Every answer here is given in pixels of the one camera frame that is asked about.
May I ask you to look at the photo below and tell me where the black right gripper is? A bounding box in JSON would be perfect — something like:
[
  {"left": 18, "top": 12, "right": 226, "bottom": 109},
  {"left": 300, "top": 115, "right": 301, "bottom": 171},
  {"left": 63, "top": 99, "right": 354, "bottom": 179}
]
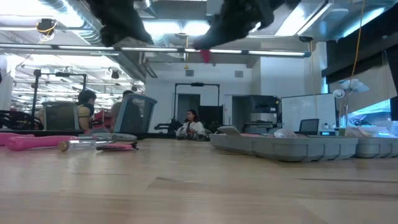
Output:
[{"left": 192, "top": 0, "right": 301, "bottom": 50}]

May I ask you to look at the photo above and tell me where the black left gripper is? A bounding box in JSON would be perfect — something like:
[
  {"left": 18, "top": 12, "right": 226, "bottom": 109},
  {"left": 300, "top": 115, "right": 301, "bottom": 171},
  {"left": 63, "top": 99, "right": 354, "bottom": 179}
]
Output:
[{"left": 86, "top": 0, "right": 155, "bottom": 47}]

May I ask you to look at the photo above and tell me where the pink black small tool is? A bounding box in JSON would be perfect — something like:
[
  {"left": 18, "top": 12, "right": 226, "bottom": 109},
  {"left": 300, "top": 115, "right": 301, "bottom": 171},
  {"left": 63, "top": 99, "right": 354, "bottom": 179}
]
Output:
[{"left": 95, "top": 141, "right": 140, "bottom": 152}]

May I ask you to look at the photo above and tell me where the grey plastic tool case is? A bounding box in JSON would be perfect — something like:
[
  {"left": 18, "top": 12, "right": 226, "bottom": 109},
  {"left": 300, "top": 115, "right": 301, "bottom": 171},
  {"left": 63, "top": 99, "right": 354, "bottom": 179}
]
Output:
[{"left": 209, "top": 133, "right": 398, "bottom": 163}]

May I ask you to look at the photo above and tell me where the pink handled claw hammer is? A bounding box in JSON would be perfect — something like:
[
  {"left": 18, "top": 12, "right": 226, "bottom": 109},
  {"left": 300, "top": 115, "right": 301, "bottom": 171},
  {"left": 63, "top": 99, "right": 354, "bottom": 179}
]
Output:
[{"left": 6, "top": 134, "right": 80, "bottom": 152}]

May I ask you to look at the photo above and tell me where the long ceiling light bar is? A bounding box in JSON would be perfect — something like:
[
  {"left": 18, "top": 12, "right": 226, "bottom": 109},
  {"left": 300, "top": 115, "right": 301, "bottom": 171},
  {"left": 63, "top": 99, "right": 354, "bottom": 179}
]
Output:
[{"left": 0, "top": 43, "right": 312, "bottom": 58}]

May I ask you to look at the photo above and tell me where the black ceiling mounted device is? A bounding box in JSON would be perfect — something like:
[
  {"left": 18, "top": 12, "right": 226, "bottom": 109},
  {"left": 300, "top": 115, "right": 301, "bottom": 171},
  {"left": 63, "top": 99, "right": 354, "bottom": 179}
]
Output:
[{"left": 35, "top": 17, "right": 58, "bottom": 35}]

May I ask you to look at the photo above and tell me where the black equipment shelf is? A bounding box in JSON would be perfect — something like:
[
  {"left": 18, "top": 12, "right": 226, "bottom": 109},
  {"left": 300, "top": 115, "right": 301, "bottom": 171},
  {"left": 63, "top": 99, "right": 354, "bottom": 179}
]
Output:
[{"left": 244, "top": 95, "right": 280, "bottom": 135}]

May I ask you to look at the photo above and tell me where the person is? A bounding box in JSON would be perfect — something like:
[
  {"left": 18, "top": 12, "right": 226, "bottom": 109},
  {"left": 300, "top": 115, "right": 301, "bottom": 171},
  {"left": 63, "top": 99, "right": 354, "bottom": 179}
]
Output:
[
  {"left": 175, "top": 108, "right": 206, "bottom": 140},
  {"left": 76, "top": 89, "right": 98, "bottom": 131},
  {"left": 110, "top": 89, "right": 134, "bottom": 131}
]

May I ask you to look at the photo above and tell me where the grey blue office chair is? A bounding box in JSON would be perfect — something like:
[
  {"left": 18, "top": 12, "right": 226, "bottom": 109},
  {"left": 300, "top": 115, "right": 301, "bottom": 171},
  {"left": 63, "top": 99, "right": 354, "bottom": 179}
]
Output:
[{"left": 113, "top": 93, "right": 159, "bottom": 135}]

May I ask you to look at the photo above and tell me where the grey door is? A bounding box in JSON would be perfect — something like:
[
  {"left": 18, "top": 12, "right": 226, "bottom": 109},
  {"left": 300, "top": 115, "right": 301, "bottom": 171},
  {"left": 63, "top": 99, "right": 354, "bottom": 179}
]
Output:
[{"left": 177, "top": 93, "right": 201, "bottom": 125}]

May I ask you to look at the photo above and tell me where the grey mesh office chair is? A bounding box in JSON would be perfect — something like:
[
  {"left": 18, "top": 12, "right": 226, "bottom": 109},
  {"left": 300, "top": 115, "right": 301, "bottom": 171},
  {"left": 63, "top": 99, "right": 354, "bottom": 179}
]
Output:
[{"left": 41, "top": 101, "right": 81, "bottom": 131}]

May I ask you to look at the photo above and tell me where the dark office chair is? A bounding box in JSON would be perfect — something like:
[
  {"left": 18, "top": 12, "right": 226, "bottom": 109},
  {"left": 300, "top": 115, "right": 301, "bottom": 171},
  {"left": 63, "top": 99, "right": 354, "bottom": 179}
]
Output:
[{"left": 298, "top": 118, "right": 320, "bottom": 136}]

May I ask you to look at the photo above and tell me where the clear plastic bag pile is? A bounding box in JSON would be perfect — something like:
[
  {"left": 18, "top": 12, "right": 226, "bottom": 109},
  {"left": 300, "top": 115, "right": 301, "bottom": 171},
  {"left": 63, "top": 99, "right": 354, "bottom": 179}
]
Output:
[{"left": 338, "top": 124, "right": 398, "bottom": 141}]

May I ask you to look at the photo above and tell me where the silver ceiling duct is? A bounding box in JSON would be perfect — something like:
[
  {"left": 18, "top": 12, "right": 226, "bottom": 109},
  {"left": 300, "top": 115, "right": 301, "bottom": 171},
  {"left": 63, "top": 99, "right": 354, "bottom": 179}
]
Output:
[{"left": 40, "top": 0, "right": 156, "bottom": 82}]

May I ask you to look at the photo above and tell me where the black gantry frame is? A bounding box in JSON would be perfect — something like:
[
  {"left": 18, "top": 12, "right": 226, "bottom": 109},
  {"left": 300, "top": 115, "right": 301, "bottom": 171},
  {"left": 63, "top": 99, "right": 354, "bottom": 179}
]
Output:
[{"left": 172, "top": 82, "right": 221, "bottom": 125}]

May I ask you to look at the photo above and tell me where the black camera rig stand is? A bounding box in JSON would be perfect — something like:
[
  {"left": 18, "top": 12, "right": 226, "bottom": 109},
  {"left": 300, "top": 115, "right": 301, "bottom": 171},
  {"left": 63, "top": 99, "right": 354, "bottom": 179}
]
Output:
[{"left": 30, "top": 68, "right": 88, "bottom": 125}]

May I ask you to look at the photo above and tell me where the yellow hanging cable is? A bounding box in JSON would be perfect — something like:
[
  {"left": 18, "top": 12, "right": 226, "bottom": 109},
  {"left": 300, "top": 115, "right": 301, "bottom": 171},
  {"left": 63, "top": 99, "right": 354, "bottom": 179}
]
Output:
[{"left": 349, "top": 0, "right": 365, "bottom": 85}]

